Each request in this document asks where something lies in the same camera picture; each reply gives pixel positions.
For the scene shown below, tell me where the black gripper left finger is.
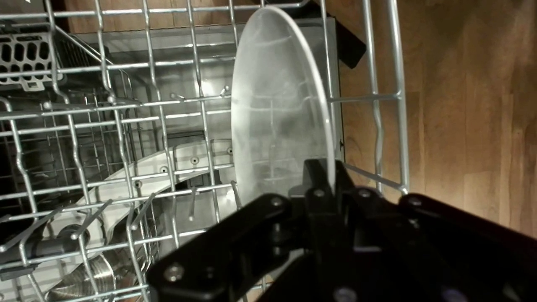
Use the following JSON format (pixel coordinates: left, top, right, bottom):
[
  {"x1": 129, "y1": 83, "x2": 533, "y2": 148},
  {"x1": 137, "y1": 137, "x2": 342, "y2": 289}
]
[{"x1": 146, "y1": 157, "x2": 337, "y2": 302}]

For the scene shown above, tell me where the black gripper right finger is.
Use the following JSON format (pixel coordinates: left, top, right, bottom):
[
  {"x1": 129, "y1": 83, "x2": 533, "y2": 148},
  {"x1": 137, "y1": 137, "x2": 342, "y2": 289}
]
[{"x1": 333, "y1": 160, "x2": 537, "y2": 302}]

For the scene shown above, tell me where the white round plate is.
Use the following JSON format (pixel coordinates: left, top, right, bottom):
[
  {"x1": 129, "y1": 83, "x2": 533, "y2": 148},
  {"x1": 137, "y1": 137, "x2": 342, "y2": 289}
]
[{"x1": 229, "y1": 4, "x2": 337, "y2": 206}]

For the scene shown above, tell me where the stainless dishwasher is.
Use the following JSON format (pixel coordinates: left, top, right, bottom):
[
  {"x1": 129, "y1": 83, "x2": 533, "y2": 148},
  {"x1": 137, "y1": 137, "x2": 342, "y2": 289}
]
[{"x1": 0, "y1": 0, "x2": 369, "y2": 302}]

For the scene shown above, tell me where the grey plastic cutlery basket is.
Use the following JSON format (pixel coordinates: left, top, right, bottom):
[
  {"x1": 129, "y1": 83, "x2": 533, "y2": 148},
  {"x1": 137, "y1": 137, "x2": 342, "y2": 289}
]
[{"x1": 0, "y1": 29, "x2": 60, "y2": 91}]

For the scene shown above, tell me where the grey wire dishwasher rack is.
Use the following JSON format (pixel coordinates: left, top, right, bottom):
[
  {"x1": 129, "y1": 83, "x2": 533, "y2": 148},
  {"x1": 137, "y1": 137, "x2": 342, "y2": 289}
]
[{"x1": 0, "y1": 0, "x2": 411, "y2": 302}]

